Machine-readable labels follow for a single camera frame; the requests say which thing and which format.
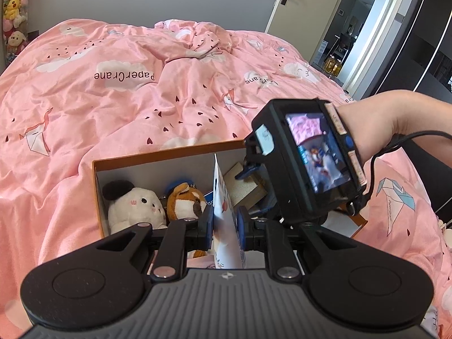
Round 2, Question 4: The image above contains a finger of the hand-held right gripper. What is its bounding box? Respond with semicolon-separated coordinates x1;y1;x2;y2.
247;189;283;224
236;162;262;181

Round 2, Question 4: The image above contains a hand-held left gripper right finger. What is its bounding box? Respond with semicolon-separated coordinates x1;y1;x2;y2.
236;205;357;282

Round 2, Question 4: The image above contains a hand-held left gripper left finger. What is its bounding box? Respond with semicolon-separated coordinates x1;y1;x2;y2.
94;205;216;281

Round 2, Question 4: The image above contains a brown cardboard box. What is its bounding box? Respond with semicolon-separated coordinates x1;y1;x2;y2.
222;161;268;213

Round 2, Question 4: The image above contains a white printed paper pouch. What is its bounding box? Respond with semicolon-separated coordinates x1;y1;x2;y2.
212;153;248;271

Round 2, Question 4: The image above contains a brown plush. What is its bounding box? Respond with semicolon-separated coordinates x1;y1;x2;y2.
164;182;209;259

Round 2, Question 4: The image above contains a white panda plush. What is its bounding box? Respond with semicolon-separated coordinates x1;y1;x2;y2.
102;180;168;235

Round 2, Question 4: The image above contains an orange cardboard box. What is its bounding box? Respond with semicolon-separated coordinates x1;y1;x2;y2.
92;140;368;251

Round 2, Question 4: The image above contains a person's right forearm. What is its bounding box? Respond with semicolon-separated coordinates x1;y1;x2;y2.
335;90;452;170

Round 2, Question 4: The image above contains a pack of yellow bottles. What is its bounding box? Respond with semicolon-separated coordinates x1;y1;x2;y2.
323;56;342;77

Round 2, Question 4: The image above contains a pink printed quilt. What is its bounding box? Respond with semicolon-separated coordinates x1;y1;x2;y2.
0;19;452;339

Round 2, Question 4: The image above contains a cream door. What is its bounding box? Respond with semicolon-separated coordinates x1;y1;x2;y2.
265;0;351;65

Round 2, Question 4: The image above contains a black wardrobe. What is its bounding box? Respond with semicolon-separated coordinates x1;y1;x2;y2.
360;0;452;104

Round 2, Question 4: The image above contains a clear tube of plush toys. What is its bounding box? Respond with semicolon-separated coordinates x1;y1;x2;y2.
0;0;32;66

